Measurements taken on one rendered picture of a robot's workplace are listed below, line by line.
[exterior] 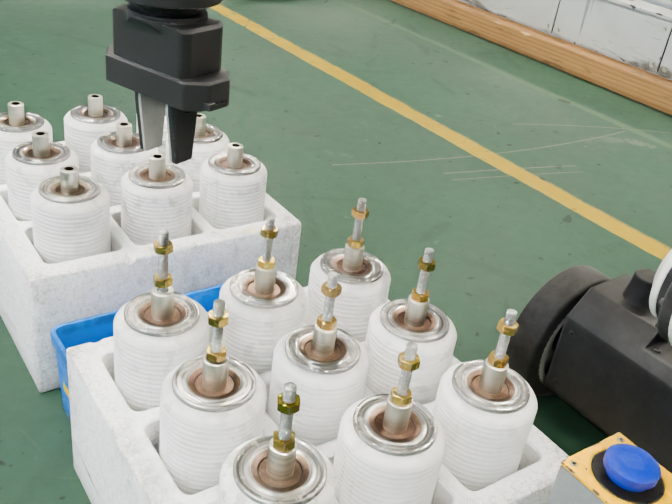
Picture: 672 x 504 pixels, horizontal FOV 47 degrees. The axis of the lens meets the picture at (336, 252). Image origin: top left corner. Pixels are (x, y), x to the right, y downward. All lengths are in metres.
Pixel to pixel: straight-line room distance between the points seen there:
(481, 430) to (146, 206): 0.54
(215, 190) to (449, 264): 0.54
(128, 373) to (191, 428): 0.13
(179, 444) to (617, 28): 2.38
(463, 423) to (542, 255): 0.87
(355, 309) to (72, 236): 0.37
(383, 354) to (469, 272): 0.66
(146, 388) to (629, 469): 0.45
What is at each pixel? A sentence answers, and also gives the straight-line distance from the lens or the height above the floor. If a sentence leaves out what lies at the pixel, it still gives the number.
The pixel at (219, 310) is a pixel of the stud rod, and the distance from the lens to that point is 0.66.
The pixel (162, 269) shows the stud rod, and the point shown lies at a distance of 0.77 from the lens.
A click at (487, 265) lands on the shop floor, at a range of 1.49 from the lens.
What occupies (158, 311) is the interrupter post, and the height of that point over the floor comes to 0.26.
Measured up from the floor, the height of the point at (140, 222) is 0.20.
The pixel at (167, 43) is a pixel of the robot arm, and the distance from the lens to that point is 0.65.
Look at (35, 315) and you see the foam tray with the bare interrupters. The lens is 1.03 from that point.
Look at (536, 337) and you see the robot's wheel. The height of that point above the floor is 0.13.
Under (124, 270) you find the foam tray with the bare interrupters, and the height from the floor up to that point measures 0.16.
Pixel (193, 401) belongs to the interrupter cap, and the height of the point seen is 0.25.
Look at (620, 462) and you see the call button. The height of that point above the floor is 0.33.
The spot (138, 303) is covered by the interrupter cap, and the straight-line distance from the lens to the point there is 0.82.
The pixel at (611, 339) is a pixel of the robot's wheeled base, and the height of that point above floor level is 0.18.
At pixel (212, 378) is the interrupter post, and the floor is 0.27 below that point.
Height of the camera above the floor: 0.72
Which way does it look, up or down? 30 degrees down
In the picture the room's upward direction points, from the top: 8 degrees clockwise
